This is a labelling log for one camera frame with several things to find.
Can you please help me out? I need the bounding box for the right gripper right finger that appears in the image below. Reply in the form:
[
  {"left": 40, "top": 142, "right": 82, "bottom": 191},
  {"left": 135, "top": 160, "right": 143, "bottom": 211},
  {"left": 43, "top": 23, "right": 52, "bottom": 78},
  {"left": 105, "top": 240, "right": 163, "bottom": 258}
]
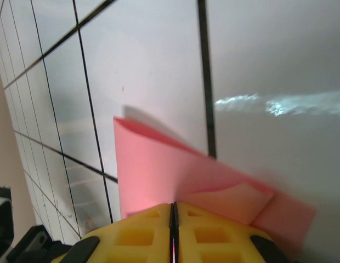
[{"left": 174, "top": 201, "right": 291, "bottom": 263}]

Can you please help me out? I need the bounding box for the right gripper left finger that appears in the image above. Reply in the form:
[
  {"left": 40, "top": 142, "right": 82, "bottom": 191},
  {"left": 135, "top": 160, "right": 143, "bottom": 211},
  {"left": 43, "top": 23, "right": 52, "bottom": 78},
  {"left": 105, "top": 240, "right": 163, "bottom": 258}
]
[{"left": 59, "top": 202, "right": 174, "bottom": 263}]

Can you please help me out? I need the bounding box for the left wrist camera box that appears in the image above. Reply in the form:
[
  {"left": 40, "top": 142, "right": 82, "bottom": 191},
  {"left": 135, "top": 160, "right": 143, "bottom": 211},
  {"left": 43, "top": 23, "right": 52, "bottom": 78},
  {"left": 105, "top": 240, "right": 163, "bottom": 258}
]
[{"left": 0, "top": 187, "right": 14, "bottom": 247}]

